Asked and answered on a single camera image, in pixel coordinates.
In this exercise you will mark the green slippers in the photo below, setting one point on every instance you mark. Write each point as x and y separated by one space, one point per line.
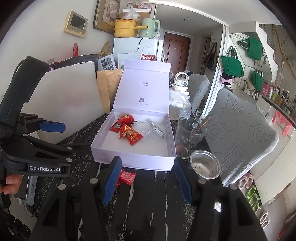
253 198

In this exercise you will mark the brown paper envelope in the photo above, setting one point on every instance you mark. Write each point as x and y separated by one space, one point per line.
108 82

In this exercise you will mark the red cartoon snack bag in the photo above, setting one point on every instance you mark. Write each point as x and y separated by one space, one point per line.
132 135
127 119

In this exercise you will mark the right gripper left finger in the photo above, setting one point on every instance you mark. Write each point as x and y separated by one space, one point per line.
73 207

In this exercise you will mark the beige slippers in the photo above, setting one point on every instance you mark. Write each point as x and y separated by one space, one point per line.
264 219

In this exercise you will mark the yellow pot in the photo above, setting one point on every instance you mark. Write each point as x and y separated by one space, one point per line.
126 28

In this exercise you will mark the wall intercom panel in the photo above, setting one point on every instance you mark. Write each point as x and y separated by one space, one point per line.
75 24

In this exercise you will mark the white baby bottle device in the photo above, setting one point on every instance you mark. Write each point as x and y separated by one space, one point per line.
180 82

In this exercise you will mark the dark hanging handbag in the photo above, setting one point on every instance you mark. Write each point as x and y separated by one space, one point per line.
210 60

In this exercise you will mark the phone in blue case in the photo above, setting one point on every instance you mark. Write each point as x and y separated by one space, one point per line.
26 192

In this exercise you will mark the framed picture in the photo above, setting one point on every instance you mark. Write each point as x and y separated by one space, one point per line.
106 12

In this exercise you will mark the red ketchup sachet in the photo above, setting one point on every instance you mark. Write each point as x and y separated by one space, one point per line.
116 127

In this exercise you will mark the grey chair far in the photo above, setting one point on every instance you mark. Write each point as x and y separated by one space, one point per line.
197 87

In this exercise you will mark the green electric kettle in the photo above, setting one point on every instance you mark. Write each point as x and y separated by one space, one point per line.
151 28

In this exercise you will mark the red text snack packet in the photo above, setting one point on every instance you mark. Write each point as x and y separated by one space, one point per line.
126 177

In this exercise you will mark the lilac gift box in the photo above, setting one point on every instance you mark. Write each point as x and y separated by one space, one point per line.
143 92

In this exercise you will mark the green tote bag left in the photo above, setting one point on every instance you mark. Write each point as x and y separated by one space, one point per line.
231 64

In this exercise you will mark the clear acrylic stand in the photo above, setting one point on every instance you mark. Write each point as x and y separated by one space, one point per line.
148 135

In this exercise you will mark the brown entrance door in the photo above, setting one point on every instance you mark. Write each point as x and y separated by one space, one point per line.
176 51

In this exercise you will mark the white fridge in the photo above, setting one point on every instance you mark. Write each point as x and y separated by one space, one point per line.
145 45

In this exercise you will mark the white cabinet counter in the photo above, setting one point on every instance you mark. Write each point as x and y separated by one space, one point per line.
276 169

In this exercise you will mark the pink slippers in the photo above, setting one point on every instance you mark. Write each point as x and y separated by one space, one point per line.
245 181

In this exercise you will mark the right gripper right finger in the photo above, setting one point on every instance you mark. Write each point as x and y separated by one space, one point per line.
221 213

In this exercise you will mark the metal bowl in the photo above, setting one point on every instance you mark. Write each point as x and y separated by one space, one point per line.
205 164

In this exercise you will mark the person left hand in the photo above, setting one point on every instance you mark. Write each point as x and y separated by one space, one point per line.
12 184

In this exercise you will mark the white plastic bag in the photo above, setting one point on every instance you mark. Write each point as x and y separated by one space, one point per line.
179 105

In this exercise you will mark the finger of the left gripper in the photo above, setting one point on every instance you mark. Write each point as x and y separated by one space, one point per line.
33 123
30 150

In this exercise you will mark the grey leaf chair near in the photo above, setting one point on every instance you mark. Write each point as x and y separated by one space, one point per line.
236 135

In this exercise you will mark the clear glass measuring jug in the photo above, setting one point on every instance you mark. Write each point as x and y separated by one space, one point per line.
188 135

